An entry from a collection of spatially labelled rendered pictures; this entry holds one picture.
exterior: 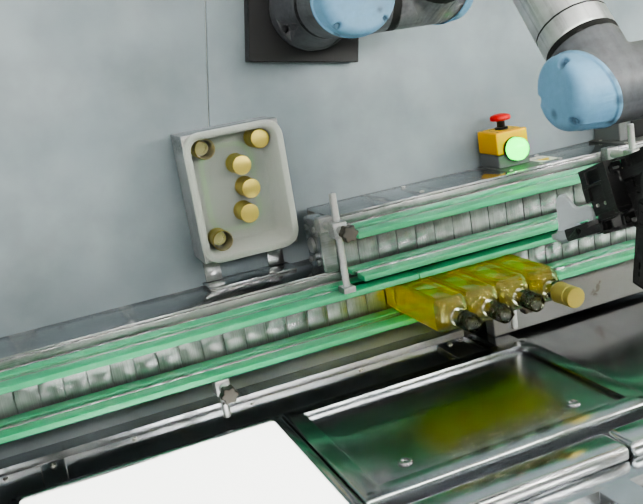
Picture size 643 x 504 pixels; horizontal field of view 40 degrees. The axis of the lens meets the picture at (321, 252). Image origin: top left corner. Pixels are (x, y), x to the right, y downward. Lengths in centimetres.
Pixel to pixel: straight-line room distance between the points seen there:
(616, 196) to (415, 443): 48
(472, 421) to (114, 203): 70
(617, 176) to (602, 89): 24
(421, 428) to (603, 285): 63
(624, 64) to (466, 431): 65
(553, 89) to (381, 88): 85
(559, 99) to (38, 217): 95
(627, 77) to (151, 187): 93
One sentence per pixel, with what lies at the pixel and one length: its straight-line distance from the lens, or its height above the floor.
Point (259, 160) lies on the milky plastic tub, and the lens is 160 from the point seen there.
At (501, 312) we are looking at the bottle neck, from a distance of 145.
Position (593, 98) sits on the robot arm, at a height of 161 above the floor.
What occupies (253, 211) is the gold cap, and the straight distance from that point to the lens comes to 156.
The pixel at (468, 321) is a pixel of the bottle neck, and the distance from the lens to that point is 139.
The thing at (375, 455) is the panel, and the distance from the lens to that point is 131.
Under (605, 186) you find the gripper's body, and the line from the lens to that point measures 109.
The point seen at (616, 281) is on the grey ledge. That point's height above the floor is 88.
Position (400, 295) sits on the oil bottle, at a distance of 155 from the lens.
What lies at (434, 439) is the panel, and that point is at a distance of 133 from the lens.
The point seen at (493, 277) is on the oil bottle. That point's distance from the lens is 151.
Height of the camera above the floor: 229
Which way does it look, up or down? 66 degrees down
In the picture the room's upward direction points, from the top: 115 degrees clockwise
